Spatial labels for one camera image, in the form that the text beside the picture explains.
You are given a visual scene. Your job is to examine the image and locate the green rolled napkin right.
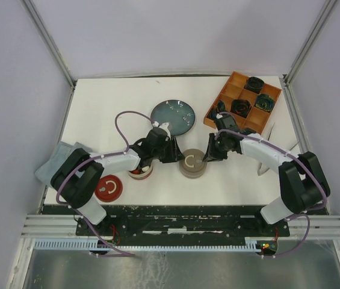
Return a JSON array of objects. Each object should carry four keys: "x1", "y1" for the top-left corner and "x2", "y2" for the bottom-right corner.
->
[{"x1": 255, "y1": 93, "x2": 275, "y2": 113}]

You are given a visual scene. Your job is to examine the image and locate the aluminium frame post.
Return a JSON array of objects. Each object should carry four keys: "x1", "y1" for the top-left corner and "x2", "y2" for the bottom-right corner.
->
[
  {"x1": 21, "y1": 0, "x2": 76, "y2": 87},
  {"x1": 284, "y1": 0, "x2": 338, "y2": 86}
]

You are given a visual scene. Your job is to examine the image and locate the left aluminium frame post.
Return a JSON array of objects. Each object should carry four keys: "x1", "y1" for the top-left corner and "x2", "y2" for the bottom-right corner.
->
[{"x1": 21, "y1": 0, "x2": 76, "y2": 87}]

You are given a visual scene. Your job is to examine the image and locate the orange black rolled napkin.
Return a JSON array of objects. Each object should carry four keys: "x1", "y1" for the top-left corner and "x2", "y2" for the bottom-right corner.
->
[{"x1": 230, "y1": 99, "x2": 252, "y2": 118}]

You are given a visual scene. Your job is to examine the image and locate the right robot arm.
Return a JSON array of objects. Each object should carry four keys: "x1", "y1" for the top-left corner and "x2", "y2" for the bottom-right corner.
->
[{"x1": 203, "y1": 129, "x2": 330, "y2": 235}]

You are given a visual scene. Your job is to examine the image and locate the beige lunch box lid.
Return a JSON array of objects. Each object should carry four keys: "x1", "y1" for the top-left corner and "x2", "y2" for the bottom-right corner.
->
[{"x1": 179, "y1": 149, "x2": 207, "y2": 175}]

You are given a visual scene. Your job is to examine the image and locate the light blue cloth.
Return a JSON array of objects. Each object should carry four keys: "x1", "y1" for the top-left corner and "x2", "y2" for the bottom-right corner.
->
[{"x1": 35, "y1": 141, "x2": 93, "y2": 187}]

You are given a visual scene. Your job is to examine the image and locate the blue ceramic food plate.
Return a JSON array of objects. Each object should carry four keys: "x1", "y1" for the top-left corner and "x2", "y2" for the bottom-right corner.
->
[{"x1": 150, "y1": 99, "x2": 196, "y2": 136}]

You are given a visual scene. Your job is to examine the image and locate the blue rolled napkin left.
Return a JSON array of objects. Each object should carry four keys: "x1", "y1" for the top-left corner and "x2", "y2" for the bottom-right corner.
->
[{"x1": 208, "y1": 101, "x2": 226, "y2": 120}]

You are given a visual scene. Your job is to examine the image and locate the white cable duct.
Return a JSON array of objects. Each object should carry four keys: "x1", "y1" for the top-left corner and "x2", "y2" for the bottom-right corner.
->
[{"x1": 34, "y1": 237, "x2": 267, "y2": 251}]

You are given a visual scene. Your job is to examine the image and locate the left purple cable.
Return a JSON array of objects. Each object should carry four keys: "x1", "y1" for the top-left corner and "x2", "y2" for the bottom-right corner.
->
[{"x1": 55, "y1": 111, "x2": 161, "y2": 258}]

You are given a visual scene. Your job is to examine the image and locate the red lunch box lid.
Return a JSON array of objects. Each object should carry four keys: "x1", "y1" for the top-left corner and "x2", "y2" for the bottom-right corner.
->
[{"x1": 94, "y1": 175, "x2": 123, "y2": 203}]

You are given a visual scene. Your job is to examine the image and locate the purple cable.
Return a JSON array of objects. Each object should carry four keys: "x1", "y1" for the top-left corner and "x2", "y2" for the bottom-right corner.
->
[
  {"x1": 55, "y1": 111, "x2": 161, "y2": 258},
  {"x1": 214, "y1": 111, "x2": 332, "y2": 259}
]

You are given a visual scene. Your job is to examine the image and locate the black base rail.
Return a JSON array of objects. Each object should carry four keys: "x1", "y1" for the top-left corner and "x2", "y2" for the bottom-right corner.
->
[{"x1": 42, "y1": 204, "x2": 291, "y2": 241}]

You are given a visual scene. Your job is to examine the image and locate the wooden compartment tray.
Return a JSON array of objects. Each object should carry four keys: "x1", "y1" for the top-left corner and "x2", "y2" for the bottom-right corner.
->
[{"x1": 203, "y1": 72, "x2": 282, "y2": 134}]

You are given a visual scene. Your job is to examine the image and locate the metal tongs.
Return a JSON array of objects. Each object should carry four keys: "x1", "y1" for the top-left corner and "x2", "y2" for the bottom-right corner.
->
[{"x1": 257, "y1": 123, "x2": 298, "y2": 176}]

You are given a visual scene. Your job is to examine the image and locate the right aluminium frame post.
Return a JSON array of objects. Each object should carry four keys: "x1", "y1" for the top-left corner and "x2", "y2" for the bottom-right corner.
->
[{"x1": 284, "y1": 0, "x2": 338, "y2": 86}]

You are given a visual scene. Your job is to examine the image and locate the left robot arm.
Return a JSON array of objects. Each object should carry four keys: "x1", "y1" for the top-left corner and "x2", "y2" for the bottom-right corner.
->
[{"x1": 51, "y1": 127, "x2": 185, "y2": 235}]

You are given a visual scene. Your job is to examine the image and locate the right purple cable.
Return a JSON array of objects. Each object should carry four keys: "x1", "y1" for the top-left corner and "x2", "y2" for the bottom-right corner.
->
[{"x1": 214, "y1": 111, "x2": 332, "y2": 259}]

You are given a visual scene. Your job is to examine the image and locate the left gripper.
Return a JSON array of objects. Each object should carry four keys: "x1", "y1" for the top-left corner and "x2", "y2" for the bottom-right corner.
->
[{"x1": 152, "y1": 137, "x2": 184, "y2": 164}]

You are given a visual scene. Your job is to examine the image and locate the beige lunch box bowl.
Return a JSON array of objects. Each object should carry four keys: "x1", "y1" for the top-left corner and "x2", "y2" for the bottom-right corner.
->
[{"x1": 180, "y1": 168, "x2": 205, "y2": 179}]

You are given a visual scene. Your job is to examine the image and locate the dark rolled napkin top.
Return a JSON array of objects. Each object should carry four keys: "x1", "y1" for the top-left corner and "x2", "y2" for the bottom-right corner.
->
[{"x1": 244, "y1": 76, "x2": 265, "y2": 93}]

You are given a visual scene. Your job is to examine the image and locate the red steel lunch bowl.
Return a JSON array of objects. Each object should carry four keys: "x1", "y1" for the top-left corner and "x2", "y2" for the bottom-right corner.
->
[{"x1": 128, "y1": 164, "x2": 153, "y2": 180}]

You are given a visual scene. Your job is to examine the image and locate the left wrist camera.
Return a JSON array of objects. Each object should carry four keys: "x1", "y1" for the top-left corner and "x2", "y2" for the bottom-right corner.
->
[{"x1": 152, "y1": 121, "x2": 172, "y2": 131}]

